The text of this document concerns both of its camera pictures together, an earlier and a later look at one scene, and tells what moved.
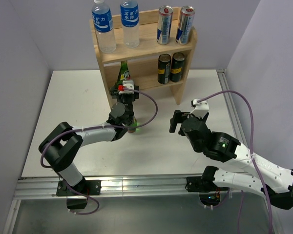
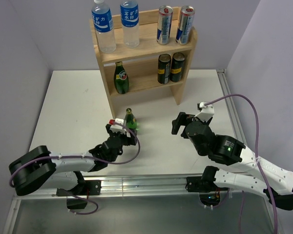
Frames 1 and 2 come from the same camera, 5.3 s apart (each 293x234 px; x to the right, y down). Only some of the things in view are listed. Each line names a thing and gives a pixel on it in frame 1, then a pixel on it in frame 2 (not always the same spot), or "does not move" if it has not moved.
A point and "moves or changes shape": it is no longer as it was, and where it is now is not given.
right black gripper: (178, 116) does not move
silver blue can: (184, 27) does not move
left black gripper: (114, 93) → (128, 140)
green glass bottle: (123, 74) moves or changes shape
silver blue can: (165, 16) does not move
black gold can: (177, 67) does not move
